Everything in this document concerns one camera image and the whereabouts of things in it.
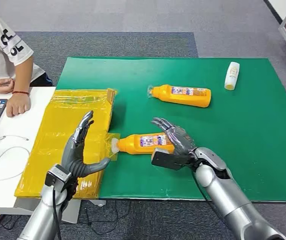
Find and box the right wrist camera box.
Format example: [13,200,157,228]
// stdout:
[151,148,191,172]

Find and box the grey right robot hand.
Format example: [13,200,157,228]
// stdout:
[151,116,196,157]

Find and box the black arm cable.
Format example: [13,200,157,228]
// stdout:
[191,171,225,221]
[52,187,63,240]

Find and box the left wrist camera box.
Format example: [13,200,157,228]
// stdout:
[45,164,72,193]

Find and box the orange detergent bottle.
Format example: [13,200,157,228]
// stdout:
[110,132,175,156]
[147,84,212,109]

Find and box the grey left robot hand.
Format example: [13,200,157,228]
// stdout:
[61,110,111,180]

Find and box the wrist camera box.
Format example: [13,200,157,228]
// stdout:
[45,164,72,193]
[151,148,191,172]

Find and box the small white bottle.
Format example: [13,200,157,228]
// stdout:
[224,61,241,91]

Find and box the white cable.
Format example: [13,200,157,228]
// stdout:
[0,135,30,182]

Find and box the person's left hand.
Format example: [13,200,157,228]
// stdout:
[6,93,31,118]

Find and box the green table mat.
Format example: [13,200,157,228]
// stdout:
[56,56,286,203]

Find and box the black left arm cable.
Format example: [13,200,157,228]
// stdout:
[52,187,63,240]

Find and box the yellow plastic-wrapped board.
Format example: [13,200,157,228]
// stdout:
[14,88,121,200]

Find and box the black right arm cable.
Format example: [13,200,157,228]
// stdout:
[191,171,225,221]

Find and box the black floor cable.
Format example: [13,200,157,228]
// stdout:
[0,214,20,234]
[85,200,131,236]

